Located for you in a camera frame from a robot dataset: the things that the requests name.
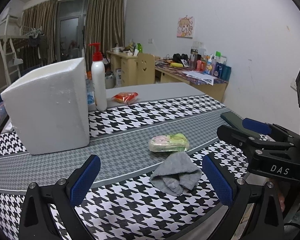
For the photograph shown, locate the green pink packaged soft item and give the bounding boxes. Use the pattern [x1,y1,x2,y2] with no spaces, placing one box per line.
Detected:
[148,133,190,153]

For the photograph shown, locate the grey bucket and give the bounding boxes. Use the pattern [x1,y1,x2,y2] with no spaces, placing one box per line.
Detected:
[105,72,115,89]

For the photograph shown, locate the far wooden desk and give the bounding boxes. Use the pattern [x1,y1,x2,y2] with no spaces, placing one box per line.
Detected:
[106,49,161,87]

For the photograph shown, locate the blue label water bottle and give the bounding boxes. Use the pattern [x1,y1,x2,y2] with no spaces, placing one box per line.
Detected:
[85,79,95,106]

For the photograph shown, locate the red snack packet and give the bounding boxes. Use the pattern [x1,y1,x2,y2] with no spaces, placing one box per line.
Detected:
[112,92,139,104]

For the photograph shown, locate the white pump bottle red cap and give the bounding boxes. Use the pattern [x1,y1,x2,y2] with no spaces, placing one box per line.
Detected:
[89,43,107,111]

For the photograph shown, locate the wooden desk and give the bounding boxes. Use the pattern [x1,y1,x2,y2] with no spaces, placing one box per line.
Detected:
[155,64,228,102]
[106,49,161,87]

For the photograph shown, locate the brown curtain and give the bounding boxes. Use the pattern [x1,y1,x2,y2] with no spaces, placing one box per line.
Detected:
[21,0,58,64]
[84,0,125,64]

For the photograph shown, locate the near wooden desk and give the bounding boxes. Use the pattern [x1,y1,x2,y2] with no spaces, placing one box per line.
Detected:
[155,64,228,102]

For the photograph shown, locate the green bottle on desk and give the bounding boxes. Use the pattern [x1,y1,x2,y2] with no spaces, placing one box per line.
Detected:
[137,43,143,53]

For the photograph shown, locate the anime girl wall poster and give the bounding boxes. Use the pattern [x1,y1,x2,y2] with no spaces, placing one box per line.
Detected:
[177,16,195,38]

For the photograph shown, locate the white printed papers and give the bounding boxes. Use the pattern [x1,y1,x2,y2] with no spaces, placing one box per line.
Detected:
[183,71,215,86]

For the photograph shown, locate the left brown curtain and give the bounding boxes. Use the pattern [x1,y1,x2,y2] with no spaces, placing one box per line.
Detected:
[21,0,58,64]

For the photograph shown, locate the yellow object on desk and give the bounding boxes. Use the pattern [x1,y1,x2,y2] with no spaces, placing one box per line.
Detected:
[170,62,183,67]

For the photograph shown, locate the white styrofoam box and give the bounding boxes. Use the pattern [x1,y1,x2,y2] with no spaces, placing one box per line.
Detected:
[1,58,89,155]

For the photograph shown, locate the grey cloth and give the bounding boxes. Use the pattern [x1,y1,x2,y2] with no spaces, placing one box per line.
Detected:
[149,152,202,197]

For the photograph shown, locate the glass balcony door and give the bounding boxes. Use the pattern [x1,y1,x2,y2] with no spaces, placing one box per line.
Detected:
[56,0,88,61]

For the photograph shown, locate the houndstooth table cloth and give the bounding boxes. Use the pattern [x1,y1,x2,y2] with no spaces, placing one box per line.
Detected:
[0,95,248,239]

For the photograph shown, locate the wooden smiley chair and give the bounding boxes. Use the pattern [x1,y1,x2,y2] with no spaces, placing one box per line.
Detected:
[137,53,155,85]

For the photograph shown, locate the right brown curtain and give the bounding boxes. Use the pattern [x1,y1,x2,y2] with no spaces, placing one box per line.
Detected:
[84,0,125,64]

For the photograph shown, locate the metal bunk bed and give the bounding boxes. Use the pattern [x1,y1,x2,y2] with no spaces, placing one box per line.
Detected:
[0,13,48,93]

